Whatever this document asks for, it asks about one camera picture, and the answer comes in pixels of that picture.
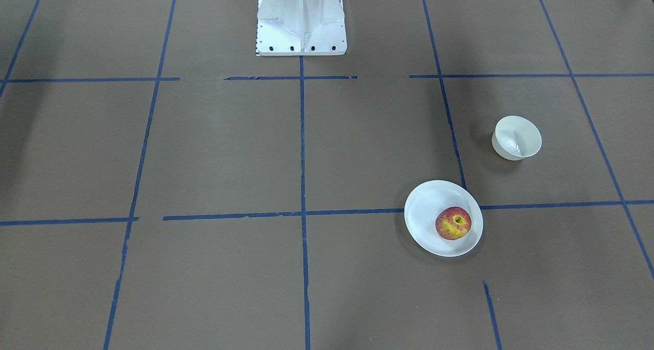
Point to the white small bowl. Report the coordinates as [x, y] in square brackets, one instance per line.
[515, 138]

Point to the white round plate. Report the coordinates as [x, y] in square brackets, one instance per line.
[423, 207]

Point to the red yellow apple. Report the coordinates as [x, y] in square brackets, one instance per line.
[453, 223]

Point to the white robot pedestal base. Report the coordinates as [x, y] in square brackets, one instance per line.
[300, 27]

